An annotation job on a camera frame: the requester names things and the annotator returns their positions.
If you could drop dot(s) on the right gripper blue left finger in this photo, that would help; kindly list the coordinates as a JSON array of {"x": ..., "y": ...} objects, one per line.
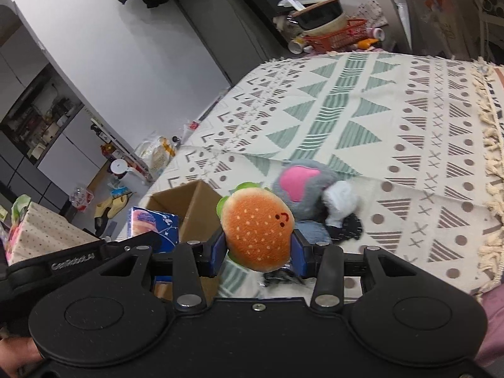
[{"x": 194, "y": 268}]

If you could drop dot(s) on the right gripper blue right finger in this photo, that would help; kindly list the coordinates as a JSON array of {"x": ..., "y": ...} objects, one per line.
[{"x": 329, "y": 265}]

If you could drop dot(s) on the blue denim pouch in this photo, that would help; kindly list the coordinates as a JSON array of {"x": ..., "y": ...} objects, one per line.
[{"x": 314, "y": 232}]

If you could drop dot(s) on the black stitched cloth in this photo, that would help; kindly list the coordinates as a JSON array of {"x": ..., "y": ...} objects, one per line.
[{"x": 351, "y": 228}]

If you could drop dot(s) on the blue tissue pack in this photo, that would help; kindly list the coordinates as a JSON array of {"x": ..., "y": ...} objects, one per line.
[{"x": 166, "y": 225}]

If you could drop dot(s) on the burger plush toy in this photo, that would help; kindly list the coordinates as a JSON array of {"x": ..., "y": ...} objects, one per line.
[{"x": 257, "y": 225}]

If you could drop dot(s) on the grey pink plush toy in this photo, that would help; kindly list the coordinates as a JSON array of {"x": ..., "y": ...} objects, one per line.
[{"x": 300, "y": 186}]

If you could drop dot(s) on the black item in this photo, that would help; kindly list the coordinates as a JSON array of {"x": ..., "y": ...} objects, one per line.
[{"x": 281, "y": 277}]

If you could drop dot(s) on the person's left hand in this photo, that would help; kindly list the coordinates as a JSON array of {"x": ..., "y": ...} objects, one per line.
[{"x": 15, "y": 353}]

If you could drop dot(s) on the dotted fabric box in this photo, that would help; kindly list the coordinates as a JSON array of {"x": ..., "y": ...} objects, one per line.
[{"x": 35, "y": 231}]

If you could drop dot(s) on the brown cardboard box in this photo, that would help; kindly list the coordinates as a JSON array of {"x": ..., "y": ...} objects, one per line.
[{"x": 195, "y": 204}]

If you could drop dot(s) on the yellow slippers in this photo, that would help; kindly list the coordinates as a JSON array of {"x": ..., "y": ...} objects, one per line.
[{"x": 112, "y": 206}]

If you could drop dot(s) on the white electric kettle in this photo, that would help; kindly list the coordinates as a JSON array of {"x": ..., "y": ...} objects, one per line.
[{"x": 120, "y": 167}]

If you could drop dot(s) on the yellow food bag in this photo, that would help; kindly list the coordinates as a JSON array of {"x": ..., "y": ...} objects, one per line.
[{"x": 156, "y": 152}]

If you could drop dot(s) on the white plastic bag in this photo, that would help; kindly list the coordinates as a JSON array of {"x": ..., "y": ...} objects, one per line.
[{"x": 189, "y": 129}]

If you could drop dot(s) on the grey white cabinet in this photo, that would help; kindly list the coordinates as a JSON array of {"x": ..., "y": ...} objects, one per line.
[{"x": 53, "y": 148}]

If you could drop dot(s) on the patterned fringed blanket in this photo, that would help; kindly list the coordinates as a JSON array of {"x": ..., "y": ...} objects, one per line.
[{"x": 420, "y": 138}]

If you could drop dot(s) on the pink bed sheet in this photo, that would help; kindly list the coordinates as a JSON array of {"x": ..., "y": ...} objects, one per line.
[{"x": 490, "y": 355}]

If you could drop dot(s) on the red plastic basket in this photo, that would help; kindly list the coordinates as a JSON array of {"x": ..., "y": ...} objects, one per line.
[{"x": 352, "y": 33}]

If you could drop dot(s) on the grey door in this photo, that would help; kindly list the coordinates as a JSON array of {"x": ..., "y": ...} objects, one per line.
[{"x": 233, "y": 34}]

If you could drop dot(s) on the black white bowl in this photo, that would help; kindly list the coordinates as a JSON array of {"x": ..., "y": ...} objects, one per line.
[{"x": 318, "y": 14}]

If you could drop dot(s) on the white desk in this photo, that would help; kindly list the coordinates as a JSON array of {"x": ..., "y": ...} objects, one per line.
[{"x": 452, "y": 27}]

